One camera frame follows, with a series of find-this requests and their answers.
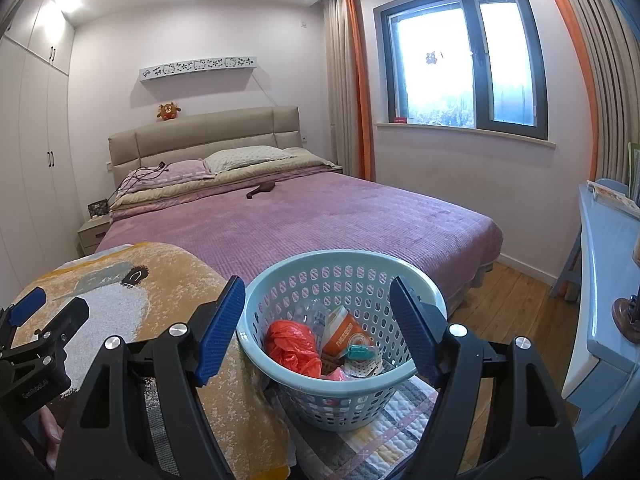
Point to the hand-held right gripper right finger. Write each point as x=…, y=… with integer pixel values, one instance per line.
x=415, y=330

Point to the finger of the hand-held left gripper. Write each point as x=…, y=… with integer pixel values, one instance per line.
x=27, y=306
x=70, y=317

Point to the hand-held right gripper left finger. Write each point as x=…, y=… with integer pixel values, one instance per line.
x=220, y=335

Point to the teal round container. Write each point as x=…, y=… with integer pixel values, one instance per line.
x=360, y=352

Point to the orange and white packet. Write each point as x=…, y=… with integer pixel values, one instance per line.
x=350, y=335

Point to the orange plastic bag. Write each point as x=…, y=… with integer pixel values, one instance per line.
x=290, y=342

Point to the pink wrapper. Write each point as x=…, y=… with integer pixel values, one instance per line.
x=336, y=374

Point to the clear plastic bottle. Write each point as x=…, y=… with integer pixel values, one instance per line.
x=315, y=316

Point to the light blue plastic basket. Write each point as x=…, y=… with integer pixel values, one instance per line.
x=330, y=405

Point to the person's left hand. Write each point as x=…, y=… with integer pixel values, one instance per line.
x=50, y=430

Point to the yellow printed blanket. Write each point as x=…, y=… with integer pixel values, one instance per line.
x=165, y=280

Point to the beige nightstand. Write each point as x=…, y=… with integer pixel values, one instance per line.
x=90, y=235

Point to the patchwork quilt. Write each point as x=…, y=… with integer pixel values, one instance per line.
x=380, y=435

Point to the bed with purple cover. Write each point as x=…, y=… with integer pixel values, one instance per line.
x=325, y=220

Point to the white wardrobe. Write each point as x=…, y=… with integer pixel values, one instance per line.
x=30, y=160

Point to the brown hairbrush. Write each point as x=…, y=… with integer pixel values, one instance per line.
x=262, y=189

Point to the purple pillow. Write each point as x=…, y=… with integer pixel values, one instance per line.
x=180, y=170

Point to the white dotted pillow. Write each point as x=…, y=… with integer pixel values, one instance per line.
x=245, y=157

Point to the light blue desk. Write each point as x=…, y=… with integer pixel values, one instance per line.
x=600, y=285

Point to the beige padded headboard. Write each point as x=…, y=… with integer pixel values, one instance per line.
x=200, y=130

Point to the brown desk ornament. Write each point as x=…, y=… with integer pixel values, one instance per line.
x=625, y=320

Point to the orange plush toy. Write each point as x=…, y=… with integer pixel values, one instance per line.
x=169, y=111

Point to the beige and orange curtain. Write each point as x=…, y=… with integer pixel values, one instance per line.
x=610, y=85
x=350, y=85

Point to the dark framed window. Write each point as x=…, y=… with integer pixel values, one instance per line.
x=435, y=60

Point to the small window sticker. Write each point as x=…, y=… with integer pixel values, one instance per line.
x=432, y=57

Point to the white wall shelf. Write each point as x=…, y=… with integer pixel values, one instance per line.
x=200, y=66

